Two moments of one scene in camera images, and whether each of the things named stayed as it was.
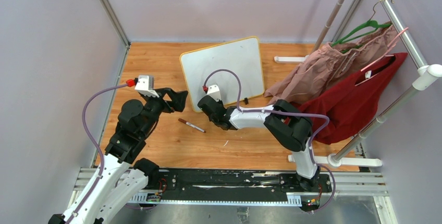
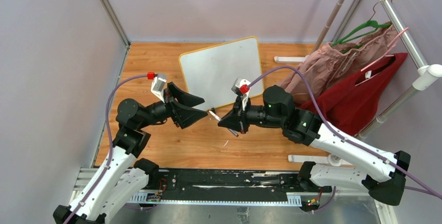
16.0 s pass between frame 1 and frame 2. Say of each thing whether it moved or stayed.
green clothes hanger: stayed
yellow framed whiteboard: stayed
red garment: stayed
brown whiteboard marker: moved
